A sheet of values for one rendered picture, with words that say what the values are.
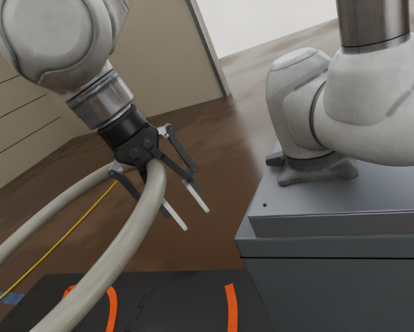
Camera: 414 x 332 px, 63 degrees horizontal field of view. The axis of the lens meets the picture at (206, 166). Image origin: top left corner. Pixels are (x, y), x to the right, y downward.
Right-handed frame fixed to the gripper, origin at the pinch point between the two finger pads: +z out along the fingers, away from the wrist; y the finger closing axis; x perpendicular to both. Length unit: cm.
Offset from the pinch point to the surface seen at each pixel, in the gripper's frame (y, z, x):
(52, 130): 114, 11, -676
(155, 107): -62, 72, -534
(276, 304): -2.5, 44.0, -11.0
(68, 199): 19.5, -9.1, -21.0
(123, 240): 8.1, -10.6, 19.0
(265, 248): -8.4, 25.3, -7.5
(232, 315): 15, 94, -71
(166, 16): -146, -34, -463
